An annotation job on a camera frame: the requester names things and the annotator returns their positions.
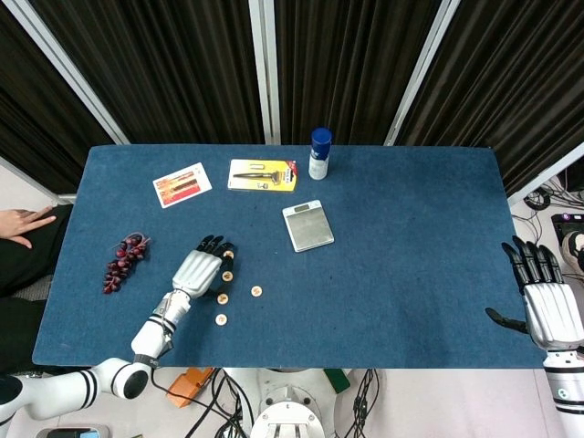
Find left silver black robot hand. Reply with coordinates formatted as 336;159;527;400
171;234;237;301

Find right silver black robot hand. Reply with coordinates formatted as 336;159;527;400
485;235;584;352

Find bystander bare hand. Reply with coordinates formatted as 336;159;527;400
0;205;58;250

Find dark red grape bunch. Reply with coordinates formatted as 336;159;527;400
101;231;152;296

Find red white ad card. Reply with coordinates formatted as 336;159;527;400
151;162;214;210

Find black device with purple light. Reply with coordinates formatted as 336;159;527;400
550;211;584;243

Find orange box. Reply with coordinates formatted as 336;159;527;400
165;367;216;408

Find yellow razor blister pack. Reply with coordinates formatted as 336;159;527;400
226;158;300;194

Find silver digital kitchen scale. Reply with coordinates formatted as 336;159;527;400
281;199;336;254

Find dark monitor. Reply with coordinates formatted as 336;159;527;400
564;164;584;193

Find white robot torso base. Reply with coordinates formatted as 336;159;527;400
222;367;353;438

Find bystander black clothing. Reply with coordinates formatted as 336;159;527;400
0;203;74;375

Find white bottle with blue cap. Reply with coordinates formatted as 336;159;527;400
308;127;334;181

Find blue table cloth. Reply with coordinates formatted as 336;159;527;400
32;144;550;370

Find green block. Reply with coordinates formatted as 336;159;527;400
323;368;351;394

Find grey blue device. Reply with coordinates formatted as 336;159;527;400
34;423;111;438

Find black pleated curtain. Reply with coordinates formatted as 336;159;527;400
29;0;266;145
0;0;118;195
399;0;584;197
273;0;443;146

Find tangled floor cables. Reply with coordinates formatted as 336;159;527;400
521;175;584;214

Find white partition frame post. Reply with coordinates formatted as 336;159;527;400
0;0;132;146
384;0;462;147
0;156;78;206
247;0;282;146
506;141;584;205

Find black cable bundle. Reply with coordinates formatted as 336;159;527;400
195;368;256;438
349;368;390;438

